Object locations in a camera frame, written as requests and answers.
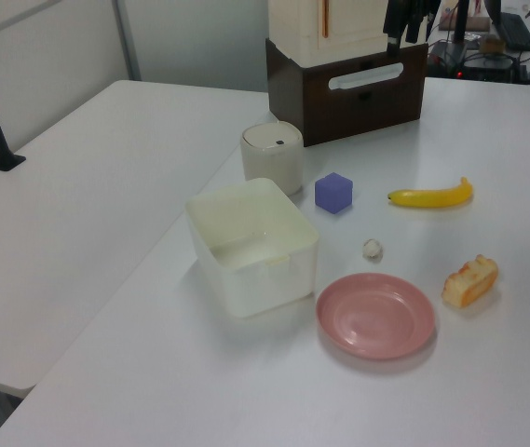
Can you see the yellow toy banana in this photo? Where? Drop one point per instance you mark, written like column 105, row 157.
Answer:
column 430, row 197

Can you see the purple cube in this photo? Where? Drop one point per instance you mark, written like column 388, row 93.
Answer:
column 333, row 193

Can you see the pink plate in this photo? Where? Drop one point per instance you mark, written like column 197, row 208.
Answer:
column 375, row 316

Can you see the dark brown drawer box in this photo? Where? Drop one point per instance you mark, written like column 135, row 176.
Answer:
column 362, row 107

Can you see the black monitor stand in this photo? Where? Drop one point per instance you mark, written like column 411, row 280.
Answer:
column 459, row 23

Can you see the beige lidded trash can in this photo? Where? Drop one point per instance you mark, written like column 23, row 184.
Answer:
column 271, row 163

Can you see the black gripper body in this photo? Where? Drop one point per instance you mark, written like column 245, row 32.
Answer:
column 402, row 13

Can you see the black keyboard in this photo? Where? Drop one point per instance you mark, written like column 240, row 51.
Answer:
column 518, row 30

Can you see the toy bread slice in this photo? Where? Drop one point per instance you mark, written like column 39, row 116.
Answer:
column 470, row 281

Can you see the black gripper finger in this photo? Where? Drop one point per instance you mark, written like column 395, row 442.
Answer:
column 394, row 41
column 412, row 31

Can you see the small white crumpled ball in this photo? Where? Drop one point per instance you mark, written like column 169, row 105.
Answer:
column 372, row 249

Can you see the white open plastic bin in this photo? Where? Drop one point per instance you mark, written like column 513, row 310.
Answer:
column 250, row 279

